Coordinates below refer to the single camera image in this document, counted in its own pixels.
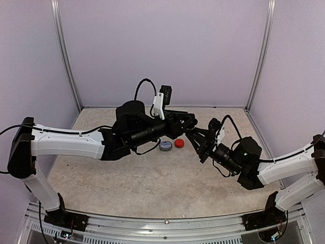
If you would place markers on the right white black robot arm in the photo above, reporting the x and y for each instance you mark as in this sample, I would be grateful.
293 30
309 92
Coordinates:
254 173

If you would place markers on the red round charging case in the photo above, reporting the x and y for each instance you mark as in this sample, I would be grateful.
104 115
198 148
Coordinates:
179 143

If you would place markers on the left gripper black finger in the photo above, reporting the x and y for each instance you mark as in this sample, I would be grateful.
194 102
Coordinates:
187 122
179 114

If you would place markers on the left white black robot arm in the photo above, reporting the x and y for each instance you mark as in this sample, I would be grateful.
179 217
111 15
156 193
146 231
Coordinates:
133 128

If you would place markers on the front aluminium rail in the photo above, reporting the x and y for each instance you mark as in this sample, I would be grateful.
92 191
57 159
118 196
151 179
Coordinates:
111 229

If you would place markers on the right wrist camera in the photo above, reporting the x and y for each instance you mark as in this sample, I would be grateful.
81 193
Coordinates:
216 131

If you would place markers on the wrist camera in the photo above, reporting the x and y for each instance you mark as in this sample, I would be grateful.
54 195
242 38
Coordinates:
216 131
161 99

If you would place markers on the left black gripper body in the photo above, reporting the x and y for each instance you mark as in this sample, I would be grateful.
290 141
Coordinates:
172 131

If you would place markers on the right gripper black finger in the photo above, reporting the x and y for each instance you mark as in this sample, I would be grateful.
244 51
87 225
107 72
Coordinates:
204 133
196 141

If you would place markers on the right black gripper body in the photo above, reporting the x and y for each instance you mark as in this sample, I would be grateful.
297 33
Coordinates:
207 149

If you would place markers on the black charging case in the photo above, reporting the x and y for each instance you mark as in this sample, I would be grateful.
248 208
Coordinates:
190 129

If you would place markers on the right aluminium frame post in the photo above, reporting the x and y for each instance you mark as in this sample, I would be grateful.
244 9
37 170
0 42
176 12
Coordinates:
262 54

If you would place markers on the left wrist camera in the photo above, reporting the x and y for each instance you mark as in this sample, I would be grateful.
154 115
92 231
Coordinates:
161 99

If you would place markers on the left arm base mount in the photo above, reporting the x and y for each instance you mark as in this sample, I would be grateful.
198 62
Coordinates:
68 220

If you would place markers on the purple earbud charging case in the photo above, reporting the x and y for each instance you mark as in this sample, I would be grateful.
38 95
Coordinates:
165 146

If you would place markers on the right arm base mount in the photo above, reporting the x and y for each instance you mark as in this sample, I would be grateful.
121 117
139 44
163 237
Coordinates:
262 219

